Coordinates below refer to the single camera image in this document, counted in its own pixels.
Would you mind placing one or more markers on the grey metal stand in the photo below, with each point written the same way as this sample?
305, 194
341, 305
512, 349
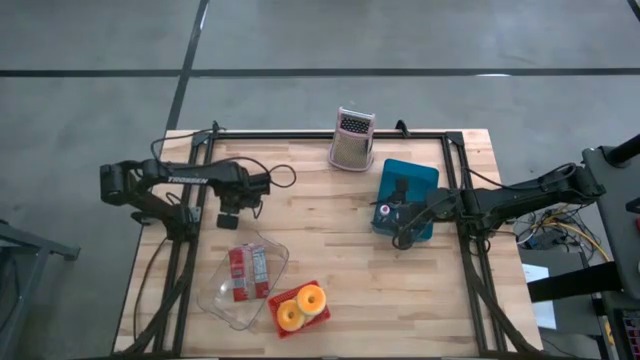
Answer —
30, 240

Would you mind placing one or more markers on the white paper sheet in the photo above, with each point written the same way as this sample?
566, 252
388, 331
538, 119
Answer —
535, 272

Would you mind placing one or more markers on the red slotted plastic basket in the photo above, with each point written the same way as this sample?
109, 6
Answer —
280, 298

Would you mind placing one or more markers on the metal box grater pink trim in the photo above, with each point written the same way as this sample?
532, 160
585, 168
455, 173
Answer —
350, 150

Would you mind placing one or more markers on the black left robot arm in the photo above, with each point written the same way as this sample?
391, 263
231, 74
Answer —
210, 175

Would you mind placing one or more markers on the black beam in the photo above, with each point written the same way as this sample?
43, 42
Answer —
575, 282

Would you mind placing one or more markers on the teal plastic bin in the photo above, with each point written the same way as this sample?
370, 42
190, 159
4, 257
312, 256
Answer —
415, 172

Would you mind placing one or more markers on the grey cart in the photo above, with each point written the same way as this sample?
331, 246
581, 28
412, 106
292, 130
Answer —
615, 210

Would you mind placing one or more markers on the red snack box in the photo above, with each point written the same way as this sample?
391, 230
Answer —
250, 272

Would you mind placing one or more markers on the black aluminium table frame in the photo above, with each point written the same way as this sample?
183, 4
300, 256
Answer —
325, 135

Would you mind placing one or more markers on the black pole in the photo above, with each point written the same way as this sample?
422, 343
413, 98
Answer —
625, 150

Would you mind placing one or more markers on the clear plastic container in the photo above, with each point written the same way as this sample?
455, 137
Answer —
220, 300

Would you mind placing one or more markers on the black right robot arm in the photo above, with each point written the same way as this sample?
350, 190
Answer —
525, 197

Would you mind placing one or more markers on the pink food colouring bottle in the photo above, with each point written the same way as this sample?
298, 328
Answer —
384, 210

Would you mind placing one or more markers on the black frame clamp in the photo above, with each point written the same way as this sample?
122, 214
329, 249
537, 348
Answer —
215, 128
402, 128

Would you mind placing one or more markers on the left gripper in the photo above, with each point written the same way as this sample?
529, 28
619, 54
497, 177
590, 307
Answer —
245, 192

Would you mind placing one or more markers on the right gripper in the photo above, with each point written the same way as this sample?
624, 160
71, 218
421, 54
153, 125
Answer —
440, 205

